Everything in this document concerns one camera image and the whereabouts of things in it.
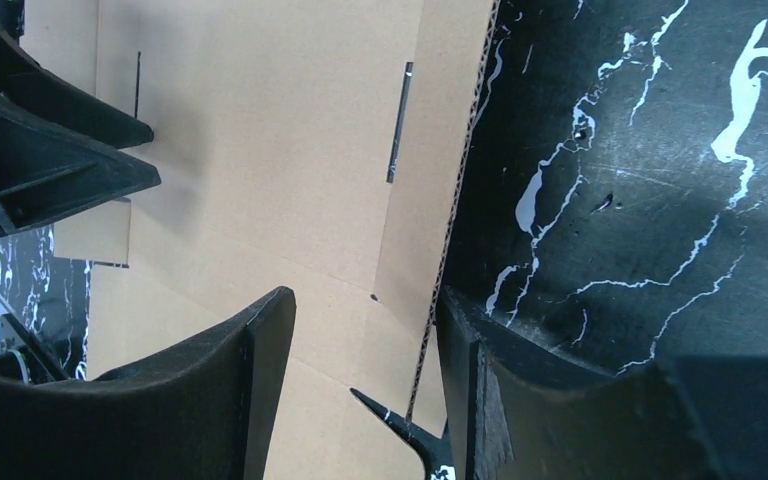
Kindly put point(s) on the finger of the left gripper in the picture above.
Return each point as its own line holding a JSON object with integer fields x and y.
{"x": 42, "y": 93}
{"x": 49, "y": 172}

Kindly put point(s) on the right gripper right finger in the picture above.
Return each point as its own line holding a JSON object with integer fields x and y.
{"x": 517, "y": 411}

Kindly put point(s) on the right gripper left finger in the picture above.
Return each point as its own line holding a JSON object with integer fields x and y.
{"x": 204, "y": 408}

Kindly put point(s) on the brown cardboard box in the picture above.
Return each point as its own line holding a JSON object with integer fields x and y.
{"x": 310, "y": 144}

